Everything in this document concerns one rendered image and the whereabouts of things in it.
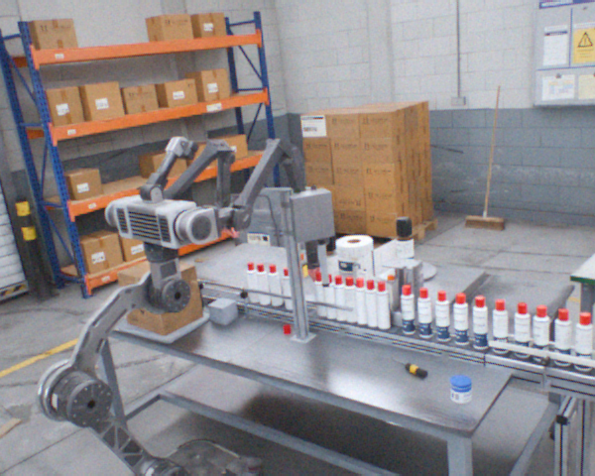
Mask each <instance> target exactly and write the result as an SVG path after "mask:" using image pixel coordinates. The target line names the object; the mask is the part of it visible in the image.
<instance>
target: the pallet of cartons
mask: <svg viewBox="0 0 595 476"><path fill-rule="evenodd" d="M299 118H300V127H301V137H302V138H303V142H302V149H303V156H304V159H305V162H304V168H305V179H306V187H311V186H312V185H316V187H317V188H325V189H327V190H329V191H330V192H331V202H332V213H333V225H334V232H338V233H347V234H348V236H364V235H369V236H378V237H387V238H392V241H393V240H395V239H396V238H398V236H397V235H396V219H397V218H398V217H401V216H407V217H409V218H410V219H411V220H412V228H413V234H412V235H411V237H413V238H414V240H416V241H419V240H420V239H422V238H423V237H424V230H428V231H435V230H436V229H438V228H437V216H434V215H433V207H432V197H431V194H432V180H431V153H430V132H429V111H428V100H423V101H398V102H375V103H366V104H364V105H362V106H358V107H344V108H330V109H322V110H318V111H314V112H310V113H305V114H301V115H300V116H299ZM348 236H347V237H348Z"/></svg>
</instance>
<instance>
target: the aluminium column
mask: <svg viewBox="0 0 595 476"><path fill-rule="evenodd" d="M293 194H294V189H293V188H283V189H280V190H279V200H280V202H290V197H291V195H293ZM281 216H282V225H283V230H291V231H292V230H293V224H292V214H291V209H290V208H281ZM284 242H285V251H286V259H288V267H289V277H290V285H291V293H292V302H293V311H294V319H295V328H296V336H297V338H299V339H306V338H307V337H309V331H308V322H307V312H306V303H305V294H304V285H303V276H302V266H301V257H300V248H299V243H297V242H296V241H295V240H294V236H285V235H284Z"/></svg>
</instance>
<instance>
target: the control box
mask: <svg viewBox="0 0 595 476"><path fill-rule="evenodd" d="M290 207H291V214H292V224H293V232H294V240H295V241H296V242H297V243H300V242H305V241H310V240H315V239H320V238H325V237H330V236H334V225H333V213H332V202H331V192H330V191H329V190H327V189H325V188H318V189H317V190H315V191H312V190H305V191H302V192H301V193H295V192H294V194H293V195H291V197H290Z"/></svg>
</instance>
